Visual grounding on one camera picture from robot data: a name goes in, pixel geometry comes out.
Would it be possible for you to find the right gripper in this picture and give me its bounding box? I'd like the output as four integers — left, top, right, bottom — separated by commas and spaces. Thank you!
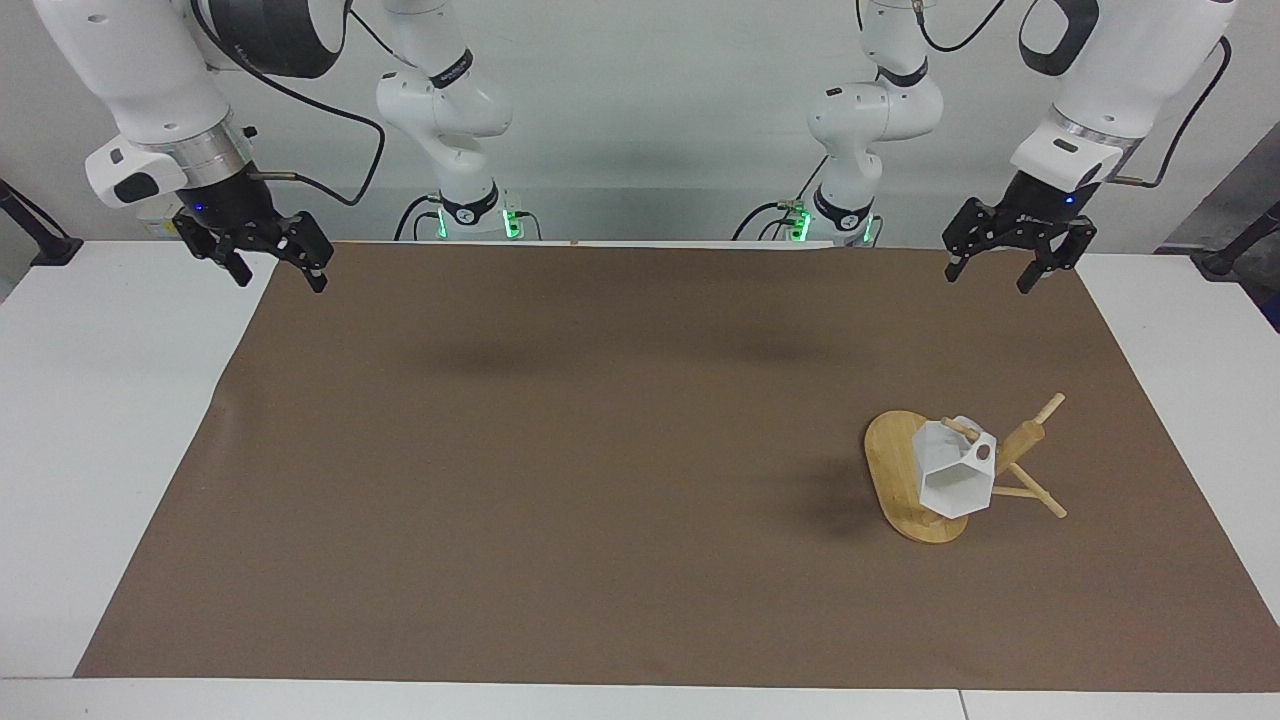
173, 164, 335, 294

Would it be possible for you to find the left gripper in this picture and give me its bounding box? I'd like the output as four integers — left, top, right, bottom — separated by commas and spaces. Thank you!
942, 171, 1098, 295

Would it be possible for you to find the white faceted cup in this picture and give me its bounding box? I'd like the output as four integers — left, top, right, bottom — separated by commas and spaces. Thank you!
911, 415, 999, 520

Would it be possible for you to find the wooden cup rack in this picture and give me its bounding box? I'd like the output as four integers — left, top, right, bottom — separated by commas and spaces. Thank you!
863, 392, 1069, 546

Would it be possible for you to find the black stand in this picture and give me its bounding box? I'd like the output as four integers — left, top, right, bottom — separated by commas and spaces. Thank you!
0, 178, 84, 267
1190, 198, 1280, 278

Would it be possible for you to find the black cable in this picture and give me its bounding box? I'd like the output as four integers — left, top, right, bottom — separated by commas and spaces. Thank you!
393, 193, 443, 242
190, 0, 387, 209
732, 155, 831, 242
1110, 35, 1233, 191

